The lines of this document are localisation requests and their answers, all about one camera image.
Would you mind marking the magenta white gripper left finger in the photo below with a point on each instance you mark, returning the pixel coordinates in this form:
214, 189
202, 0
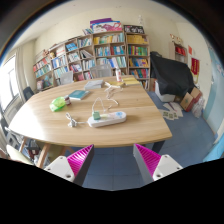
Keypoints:
74, 167

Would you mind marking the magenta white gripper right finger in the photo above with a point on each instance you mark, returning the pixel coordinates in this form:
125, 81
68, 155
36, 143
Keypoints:
153, 166

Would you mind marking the green charger plug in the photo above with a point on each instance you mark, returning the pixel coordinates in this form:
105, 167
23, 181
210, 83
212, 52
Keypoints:
96, 115

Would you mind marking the papers on floor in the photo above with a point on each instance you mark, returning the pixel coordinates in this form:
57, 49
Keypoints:
171, 111

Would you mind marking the white power strip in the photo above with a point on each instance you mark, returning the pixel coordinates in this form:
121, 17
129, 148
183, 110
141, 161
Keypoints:
107, 119

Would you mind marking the green plastic bag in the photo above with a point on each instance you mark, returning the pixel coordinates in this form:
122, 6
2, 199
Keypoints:
57, 104

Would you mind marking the wooden table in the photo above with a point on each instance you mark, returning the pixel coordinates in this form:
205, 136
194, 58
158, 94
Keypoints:
144, 123

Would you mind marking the small dark jar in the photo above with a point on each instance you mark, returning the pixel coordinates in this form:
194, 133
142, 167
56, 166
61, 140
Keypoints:
67, 100

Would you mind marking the cardboard box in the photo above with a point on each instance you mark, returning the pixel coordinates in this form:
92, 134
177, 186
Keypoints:
190, 99

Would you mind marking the teal book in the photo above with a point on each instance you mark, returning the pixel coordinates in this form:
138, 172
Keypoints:
78, 94

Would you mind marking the grey book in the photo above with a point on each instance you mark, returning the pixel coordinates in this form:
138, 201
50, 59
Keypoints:
94, 84

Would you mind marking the yellow books stack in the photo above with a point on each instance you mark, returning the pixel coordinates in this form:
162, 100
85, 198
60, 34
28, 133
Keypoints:
125, 82

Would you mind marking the dark office chair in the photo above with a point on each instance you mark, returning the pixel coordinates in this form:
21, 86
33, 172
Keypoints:
28, 93

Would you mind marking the white chair left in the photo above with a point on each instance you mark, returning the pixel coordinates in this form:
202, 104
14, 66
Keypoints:
66, 78

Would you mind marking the black cloth covered object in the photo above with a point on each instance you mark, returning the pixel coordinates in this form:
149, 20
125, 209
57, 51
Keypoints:
173, 77

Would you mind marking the white bottle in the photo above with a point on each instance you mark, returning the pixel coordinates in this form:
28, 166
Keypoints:
118, 74

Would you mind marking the grey mesh chair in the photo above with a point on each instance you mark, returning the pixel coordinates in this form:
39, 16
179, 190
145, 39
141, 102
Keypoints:
100, 71

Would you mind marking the wooden bookshelf with books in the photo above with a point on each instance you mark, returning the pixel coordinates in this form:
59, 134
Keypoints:
127, 51

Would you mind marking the colourful boxes on shelf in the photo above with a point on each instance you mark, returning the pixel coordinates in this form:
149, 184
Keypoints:
105, 25

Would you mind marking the white plug with cord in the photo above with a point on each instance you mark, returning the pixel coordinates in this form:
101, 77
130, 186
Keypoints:
73, 122

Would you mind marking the red wall hanging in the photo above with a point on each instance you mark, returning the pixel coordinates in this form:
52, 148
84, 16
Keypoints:
195, 66

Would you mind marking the small wall shelf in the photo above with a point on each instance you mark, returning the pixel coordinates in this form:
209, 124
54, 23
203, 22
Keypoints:
176, 50

